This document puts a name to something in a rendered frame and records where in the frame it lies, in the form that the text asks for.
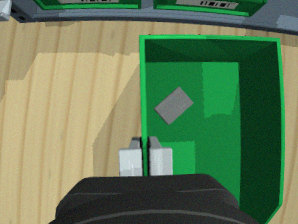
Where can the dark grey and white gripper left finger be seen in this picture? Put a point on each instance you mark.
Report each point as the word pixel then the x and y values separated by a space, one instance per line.
pixel 131 159

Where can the green bin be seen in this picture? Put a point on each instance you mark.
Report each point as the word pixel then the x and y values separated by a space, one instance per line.
pixel 245 8
pixel 88 4
pixel 235 130

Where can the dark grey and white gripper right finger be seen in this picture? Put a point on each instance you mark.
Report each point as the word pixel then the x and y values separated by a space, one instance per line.
pixel 159 159

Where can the grey rectangular block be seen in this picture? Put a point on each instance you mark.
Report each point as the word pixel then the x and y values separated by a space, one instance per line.
pixel 173 105

